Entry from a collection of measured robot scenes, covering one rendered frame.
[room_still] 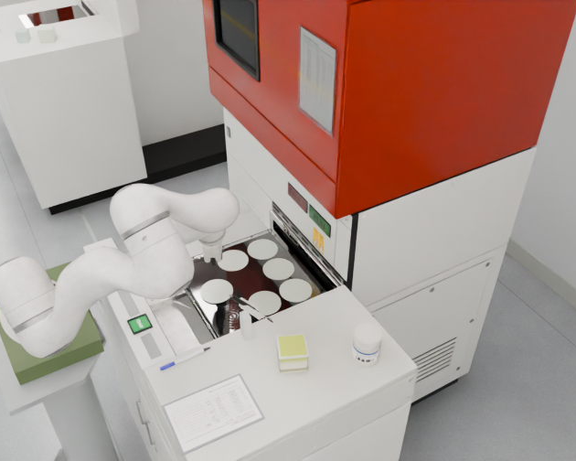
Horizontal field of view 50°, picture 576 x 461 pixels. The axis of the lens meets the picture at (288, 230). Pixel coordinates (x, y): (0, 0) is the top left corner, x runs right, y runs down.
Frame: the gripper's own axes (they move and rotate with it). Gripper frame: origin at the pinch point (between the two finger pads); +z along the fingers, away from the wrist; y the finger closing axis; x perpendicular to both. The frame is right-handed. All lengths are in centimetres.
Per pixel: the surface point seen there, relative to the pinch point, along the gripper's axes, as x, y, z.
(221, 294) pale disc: 1.3, 10.3, 6.3
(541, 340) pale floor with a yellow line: 140, -2, 111
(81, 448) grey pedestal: -47, 50, 43
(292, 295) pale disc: 22.7, 11.2, 6.0
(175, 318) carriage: -12.1, 18.3, 4.8
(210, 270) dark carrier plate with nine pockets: -2.9, 0.7, 10.7
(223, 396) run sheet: 5.0, 45.2, -16.9
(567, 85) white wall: 144, -97, 44
